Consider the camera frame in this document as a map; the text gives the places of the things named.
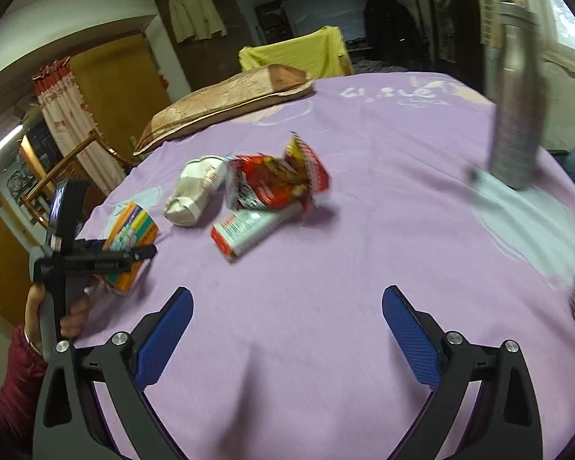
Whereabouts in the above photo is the red snack wrapper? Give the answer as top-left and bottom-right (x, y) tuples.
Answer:
(225, 131), (332, 212)

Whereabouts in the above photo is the fluorescent tube light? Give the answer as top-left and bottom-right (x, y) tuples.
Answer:
(0, 125), (25, 171)

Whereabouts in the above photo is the brown wooden wardrobe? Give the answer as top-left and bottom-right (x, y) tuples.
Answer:
(154, 0), (250, 92)

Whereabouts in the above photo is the person's left hand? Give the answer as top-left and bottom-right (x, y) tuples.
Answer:
(23, 287), (92, 355)

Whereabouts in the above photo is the wooden chair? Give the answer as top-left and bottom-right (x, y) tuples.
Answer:
(21, 131), (135, 231)

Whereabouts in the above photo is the black hanging jacket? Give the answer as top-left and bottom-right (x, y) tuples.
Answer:
(364, 0), (429, 68)

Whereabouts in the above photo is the wooden door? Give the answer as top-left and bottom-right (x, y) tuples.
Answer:
(69, 33), (173, 164)

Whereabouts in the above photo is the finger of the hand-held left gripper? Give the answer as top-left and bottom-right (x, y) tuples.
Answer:
(103, 243), (158, 277)

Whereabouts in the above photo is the window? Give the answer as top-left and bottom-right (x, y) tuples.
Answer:
(532, 0), (575, 68)

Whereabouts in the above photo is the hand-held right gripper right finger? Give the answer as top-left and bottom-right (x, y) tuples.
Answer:
(382, 285), (543, 460)

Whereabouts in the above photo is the red and white patterned curtain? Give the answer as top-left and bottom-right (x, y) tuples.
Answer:
(33, 56), (125, 197)

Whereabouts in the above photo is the person's left forearm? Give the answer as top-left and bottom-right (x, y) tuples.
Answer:
(0, 323), (49, 442)

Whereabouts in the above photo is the beige hanging shirt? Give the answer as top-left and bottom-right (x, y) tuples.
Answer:
(168, 0), (228, 44)

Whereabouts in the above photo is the dark wooden cabinet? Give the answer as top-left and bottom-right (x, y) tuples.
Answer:
(422, 0), (485, 77)

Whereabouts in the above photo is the printed paper cup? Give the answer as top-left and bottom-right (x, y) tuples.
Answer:
(163, 154), (231, 227)

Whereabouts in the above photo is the purple printed bedsheet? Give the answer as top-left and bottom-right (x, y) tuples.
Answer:
(72, 71), (575, 460)

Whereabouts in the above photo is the patterned steel thermos bottle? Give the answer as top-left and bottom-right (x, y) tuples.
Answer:
(479, 2), (547, 191)

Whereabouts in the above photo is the brown patterned pillow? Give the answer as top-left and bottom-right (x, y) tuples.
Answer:
(133, 64), (314, 156)

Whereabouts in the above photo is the red and white carton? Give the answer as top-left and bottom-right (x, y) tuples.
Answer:
(211, 201), (302, 262)

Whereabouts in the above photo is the yellow towel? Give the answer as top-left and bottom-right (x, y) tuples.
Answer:
(238, 26), (350, 80)

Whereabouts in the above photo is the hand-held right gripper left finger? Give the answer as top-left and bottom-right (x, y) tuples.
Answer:
(33, 286), (195, 460)

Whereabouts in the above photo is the colourful striped box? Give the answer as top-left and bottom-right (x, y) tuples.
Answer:
(103, 201), (160, 298)

